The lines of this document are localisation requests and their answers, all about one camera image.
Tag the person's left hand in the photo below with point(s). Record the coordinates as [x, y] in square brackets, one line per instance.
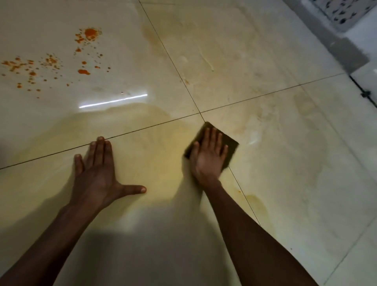
[97, 176]

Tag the person's right hand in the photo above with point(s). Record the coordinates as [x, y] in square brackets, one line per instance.
[207, 165]

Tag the brown-green scrub pad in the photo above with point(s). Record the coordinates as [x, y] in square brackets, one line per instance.
[231, 147]

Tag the person's left forearm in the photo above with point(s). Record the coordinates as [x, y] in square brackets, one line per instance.
[44, 247]

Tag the person's right forearm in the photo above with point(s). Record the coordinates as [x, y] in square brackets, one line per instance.
[259, 244]

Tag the black door latch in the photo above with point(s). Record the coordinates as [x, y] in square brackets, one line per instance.
[365, 94]

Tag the white door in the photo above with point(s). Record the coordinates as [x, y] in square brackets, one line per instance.
[366, 76]

